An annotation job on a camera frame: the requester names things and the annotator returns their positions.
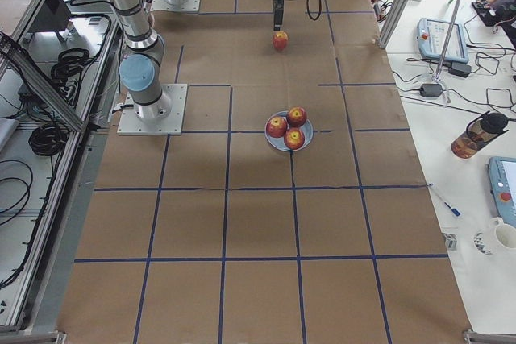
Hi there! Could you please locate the blue teach pendant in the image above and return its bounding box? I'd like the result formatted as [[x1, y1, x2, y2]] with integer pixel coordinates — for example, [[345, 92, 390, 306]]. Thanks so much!
[[417, 18, 469, 64], [488, 157, 516, 226]]

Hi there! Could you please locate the red apple on plate left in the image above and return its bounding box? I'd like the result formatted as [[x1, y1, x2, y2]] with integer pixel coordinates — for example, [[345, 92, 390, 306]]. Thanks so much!
[[286, 106, 307, 127]]

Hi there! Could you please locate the blue white pen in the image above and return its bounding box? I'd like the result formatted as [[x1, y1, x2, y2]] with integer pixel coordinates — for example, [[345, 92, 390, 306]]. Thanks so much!
[[428, 183, 461, 217]]

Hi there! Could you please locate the red apple on plate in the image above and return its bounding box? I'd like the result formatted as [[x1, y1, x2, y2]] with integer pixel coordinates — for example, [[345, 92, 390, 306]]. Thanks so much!
[[286, 106, 307, 127], [265, 115, 288, 139], [283, 127, 305, 151]]

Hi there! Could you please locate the black lidded drink cup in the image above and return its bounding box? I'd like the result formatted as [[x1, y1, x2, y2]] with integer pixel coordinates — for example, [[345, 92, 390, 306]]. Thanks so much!
[[451, 112, 509, 159]]

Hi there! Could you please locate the red apple on plate front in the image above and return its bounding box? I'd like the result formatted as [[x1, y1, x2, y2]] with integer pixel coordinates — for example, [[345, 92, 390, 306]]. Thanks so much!
[[283, 127, 305, 151]]

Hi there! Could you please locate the white mug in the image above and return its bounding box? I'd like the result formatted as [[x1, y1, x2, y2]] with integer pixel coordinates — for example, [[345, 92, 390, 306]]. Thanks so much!
[[487, 217, 515, 255]]

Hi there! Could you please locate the red apple on plate right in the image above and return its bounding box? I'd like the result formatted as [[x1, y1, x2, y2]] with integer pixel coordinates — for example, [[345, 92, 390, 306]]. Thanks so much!
[[265, 115, 288, 139]]

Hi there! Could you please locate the black power adapter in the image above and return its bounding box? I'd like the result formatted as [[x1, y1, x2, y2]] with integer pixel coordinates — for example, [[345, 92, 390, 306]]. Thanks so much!
[[418, 83, 443, 97]]

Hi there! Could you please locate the light blue plate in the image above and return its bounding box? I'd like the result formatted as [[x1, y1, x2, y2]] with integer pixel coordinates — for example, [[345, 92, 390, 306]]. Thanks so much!
[[264, 111, 314, 151]]

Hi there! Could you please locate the red yellow apple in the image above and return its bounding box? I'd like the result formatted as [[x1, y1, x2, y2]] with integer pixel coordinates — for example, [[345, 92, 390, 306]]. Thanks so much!
[[272, 31, 289, 52]]

